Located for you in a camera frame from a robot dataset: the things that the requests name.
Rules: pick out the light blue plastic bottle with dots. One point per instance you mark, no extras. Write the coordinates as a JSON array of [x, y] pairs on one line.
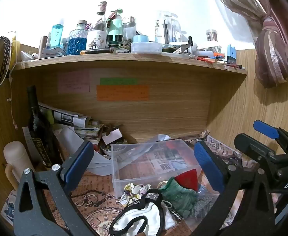
[[57, 36]]

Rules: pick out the orange marker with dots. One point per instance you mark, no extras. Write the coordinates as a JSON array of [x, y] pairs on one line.
[[219, 54]]

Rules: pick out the brown pen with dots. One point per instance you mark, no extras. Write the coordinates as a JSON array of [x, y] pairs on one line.
[[97, 51]]

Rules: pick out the clear tool packaging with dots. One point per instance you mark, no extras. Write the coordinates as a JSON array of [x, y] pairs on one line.
[[167, 28]]

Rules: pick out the light blue round case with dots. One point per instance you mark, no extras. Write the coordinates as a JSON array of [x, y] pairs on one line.
[[140, 39]]

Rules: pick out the orange sticky note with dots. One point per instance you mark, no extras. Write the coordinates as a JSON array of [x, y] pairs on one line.
[[123, 93]]

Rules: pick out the cardboard tube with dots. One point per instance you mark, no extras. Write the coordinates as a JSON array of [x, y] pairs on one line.
[[42, 46]]

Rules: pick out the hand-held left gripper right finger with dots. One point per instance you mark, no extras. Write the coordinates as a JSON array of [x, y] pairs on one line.
[[207, 165]]

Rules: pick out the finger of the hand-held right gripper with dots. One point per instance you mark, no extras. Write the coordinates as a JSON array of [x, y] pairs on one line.
[[253, 147], [265, 128]]

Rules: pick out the blue patterned glass bottle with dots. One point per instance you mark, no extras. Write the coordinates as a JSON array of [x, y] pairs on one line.
[[77, 41]]

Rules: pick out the dark wine bottle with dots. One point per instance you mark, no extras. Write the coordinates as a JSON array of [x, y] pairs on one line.
[[37, 132]]

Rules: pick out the black braided headband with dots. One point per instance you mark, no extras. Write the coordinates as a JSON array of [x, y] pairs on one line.
[[6, 54]]

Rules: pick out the mauve striped curtain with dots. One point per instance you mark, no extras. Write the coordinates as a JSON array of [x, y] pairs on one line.
[[274, 54]]

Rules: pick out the yellow hanging item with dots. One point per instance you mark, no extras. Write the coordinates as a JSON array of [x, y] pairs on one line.
[[16, 50]]

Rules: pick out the wooden shelf board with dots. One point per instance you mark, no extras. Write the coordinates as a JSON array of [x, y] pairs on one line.
[[134, 62]]

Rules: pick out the small white card box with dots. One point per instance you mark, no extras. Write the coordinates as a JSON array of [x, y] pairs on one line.
[[112, 137]]

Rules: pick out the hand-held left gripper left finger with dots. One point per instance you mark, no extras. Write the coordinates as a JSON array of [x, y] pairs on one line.
[[80, 157]]

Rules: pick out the mint green pump bottle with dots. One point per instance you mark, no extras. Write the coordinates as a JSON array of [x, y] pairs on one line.
[[115, 27]]

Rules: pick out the small clear spray bottle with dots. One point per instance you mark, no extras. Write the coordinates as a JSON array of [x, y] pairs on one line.
[[190, 45]]

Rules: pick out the clear jar brown sticks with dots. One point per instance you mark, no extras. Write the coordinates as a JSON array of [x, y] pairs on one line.
[[212, 35]]

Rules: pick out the red triangular cloth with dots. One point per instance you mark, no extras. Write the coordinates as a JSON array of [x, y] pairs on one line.
[[188, 179]]

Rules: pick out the black green binoculars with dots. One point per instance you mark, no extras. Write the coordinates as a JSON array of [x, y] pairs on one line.
[[114, 40]]

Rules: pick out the white round container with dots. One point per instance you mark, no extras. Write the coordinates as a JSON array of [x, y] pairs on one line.
[[146, 48]]

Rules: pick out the clear plastic storage box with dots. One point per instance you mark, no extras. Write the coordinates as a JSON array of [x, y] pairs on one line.
[[139, 167]]

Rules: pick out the blue rectangular box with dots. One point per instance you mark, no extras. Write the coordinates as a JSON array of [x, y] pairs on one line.
[[231, 54]]

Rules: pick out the clear plastic bag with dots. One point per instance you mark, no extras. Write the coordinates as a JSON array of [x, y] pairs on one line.
[[146, 147]]

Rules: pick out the blue cartoon sticker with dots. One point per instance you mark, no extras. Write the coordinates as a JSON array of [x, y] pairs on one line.
[[8, 209]]

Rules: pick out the green knitted cloth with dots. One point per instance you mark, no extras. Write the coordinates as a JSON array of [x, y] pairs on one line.
[[180, 198]]

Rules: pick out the stack of printed papers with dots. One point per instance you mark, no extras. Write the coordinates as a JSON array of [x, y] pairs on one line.
[[90, 132]]

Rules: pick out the pink sticky note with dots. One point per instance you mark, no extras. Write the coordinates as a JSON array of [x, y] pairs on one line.
[[73, 83]]

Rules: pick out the white illustrated bottle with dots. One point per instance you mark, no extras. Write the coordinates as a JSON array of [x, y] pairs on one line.
[[96, 40]]

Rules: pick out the green sticky note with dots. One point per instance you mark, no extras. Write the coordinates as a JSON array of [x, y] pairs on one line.
[[118, 81]]

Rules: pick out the clear bottle metal cap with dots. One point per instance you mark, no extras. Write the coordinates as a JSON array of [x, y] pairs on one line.
[[129, 28]]

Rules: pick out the small bowl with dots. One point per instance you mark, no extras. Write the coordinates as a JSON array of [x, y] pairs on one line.
[[107, 150]]

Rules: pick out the beige thermos mug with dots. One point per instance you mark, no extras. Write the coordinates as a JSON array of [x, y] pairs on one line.
[[17, 159]]

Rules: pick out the patterned paper roll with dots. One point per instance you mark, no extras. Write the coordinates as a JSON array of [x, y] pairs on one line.
[[102, 8]]

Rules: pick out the rolled newspaper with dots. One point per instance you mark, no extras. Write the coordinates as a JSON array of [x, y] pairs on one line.
[[65, 116]]

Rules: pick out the white black-trimmed garment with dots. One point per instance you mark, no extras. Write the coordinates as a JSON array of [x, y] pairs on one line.
[[149, 217]]

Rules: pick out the white carton box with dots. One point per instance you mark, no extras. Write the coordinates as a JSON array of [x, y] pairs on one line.
[[52, 52]]

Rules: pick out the floral fabric scrunchie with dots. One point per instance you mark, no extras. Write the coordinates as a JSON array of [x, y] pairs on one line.
[[133, 193]]

